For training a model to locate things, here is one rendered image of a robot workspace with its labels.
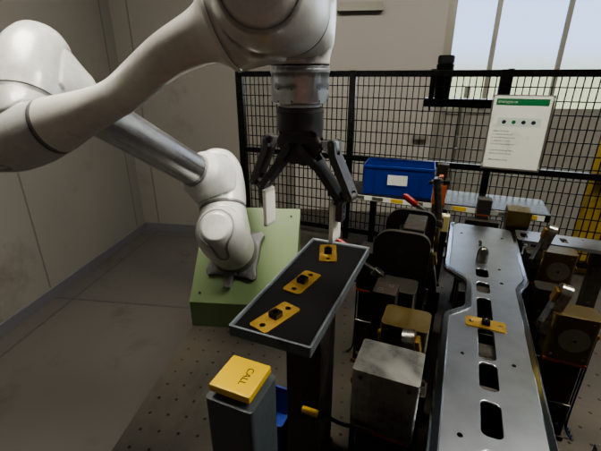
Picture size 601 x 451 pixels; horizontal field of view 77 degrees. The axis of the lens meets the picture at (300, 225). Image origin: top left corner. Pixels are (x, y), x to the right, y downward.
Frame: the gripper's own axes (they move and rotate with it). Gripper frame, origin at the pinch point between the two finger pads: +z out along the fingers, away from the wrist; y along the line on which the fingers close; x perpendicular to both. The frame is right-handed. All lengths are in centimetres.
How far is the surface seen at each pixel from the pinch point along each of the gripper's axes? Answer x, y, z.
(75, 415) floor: 3, -131, 128
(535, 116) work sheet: 132, 29, -9
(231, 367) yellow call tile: -23.6, 3.8, 11.7
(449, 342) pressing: 19.2, 25.2, 27.9
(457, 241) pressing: 75, 16, 28
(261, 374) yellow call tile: -22.4, 8.1, 11.8
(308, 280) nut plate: 1.0, 1.0, 11.4
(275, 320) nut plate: -12.3, 3.1, 11.5
